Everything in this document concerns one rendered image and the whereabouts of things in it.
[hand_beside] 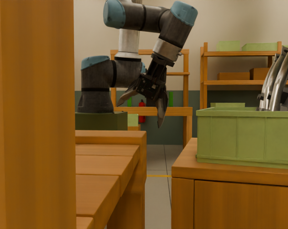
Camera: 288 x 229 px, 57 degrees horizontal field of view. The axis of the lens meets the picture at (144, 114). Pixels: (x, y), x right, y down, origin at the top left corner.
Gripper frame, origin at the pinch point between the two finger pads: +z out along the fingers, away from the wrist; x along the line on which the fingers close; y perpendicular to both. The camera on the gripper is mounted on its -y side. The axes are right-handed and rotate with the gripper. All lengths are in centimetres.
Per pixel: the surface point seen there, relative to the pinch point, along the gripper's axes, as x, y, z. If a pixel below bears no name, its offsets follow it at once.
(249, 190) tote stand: 38.7, 2.4, 3.4
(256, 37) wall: 66, -576, -119
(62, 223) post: 10, 65, -11
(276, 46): 105, -520, -109
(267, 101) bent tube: 38, -30, -20
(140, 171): 9.4, 17.5, 7.4
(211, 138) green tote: 23.7, -6.2, -3.0
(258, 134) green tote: 34.9, -5.4, -11.0
